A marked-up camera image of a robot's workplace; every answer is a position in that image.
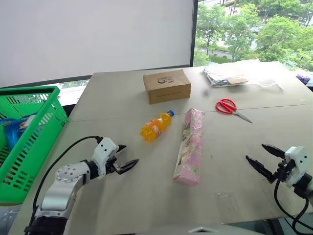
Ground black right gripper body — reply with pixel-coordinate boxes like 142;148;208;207
268;158;296;185

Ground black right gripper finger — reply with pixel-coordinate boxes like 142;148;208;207
261;143;286;160
245;155;277;182

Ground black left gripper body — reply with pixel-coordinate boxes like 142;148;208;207
104;154;122;175

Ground green plastic basket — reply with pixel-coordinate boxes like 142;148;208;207
0;85;69;206

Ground orange soda bottle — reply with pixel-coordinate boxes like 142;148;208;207
139;110;175;142

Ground pink floral long box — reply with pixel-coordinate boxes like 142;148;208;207
173;107;205;187

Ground brown cardboard box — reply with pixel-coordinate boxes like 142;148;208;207
142;69;192;105

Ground purple object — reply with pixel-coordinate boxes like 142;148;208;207
295;73;311;85

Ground grey robot torso edge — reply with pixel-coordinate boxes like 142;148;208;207
187;226;222;235

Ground stack of clear plastic bags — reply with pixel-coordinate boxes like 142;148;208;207
202;64;284;90

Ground blue snack bag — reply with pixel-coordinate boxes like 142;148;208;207
0;112;39;150

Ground white roller blind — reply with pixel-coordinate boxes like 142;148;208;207
0;0;194;88

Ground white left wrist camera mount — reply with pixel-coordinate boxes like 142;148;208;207
91;137;120;180

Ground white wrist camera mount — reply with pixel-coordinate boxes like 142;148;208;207
91;137;120;180
284;146;309;188

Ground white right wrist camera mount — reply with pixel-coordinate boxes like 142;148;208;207
284;146;309;188

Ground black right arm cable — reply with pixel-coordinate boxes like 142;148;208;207
273;178;311;235

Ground red handled scissors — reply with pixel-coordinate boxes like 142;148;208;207
215;98;253;124

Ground black window frame post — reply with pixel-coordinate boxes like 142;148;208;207
189;0;199;68

